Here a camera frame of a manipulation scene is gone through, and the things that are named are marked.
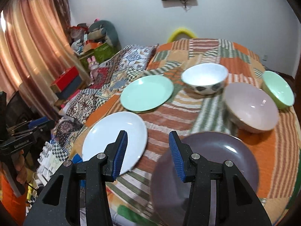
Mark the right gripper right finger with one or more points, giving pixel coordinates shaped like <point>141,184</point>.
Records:
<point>236,201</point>

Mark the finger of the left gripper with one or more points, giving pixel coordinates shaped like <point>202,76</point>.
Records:
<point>28,126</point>

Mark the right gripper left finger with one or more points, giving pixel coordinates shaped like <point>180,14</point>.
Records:
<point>59,201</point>

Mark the white plate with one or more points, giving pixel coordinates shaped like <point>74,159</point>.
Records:
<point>106,131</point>

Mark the purple plate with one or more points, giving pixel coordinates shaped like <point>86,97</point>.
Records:
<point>170,195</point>

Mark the mint green plate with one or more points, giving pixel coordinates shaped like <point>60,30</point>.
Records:
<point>146,93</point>

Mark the pink bowl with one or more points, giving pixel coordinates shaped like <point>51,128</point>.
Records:
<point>250,108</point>

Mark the mint green bowl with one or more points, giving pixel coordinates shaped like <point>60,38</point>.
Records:
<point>278,89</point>

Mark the white patterned bowl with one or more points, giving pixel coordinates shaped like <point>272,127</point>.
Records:
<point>205,78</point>

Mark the person's left hand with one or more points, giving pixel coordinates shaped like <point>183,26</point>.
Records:
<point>20,168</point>

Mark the red box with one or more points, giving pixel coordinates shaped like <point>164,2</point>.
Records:
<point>64,79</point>

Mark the orange striped patchwork blanket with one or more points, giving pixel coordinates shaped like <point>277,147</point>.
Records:
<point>277,152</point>

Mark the dark blue box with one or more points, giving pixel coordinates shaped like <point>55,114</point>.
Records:
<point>70,89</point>

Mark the pink orange curtain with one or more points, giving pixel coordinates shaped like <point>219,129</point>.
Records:
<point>35,51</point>

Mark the pink bunny toy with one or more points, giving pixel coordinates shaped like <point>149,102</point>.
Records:
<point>93,67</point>

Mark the colourful geometric patterned quilt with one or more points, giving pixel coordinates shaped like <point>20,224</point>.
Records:
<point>92,104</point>

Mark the green cardboard box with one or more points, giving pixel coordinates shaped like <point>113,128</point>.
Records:
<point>102,53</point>

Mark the grey stuffed plush toy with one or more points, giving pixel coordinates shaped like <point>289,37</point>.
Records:
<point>103,29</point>

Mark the yellow foam hoop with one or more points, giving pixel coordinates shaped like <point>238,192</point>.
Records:
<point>181,33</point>

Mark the white wall socket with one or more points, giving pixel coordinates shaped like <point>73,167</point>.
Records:
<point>265,58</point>

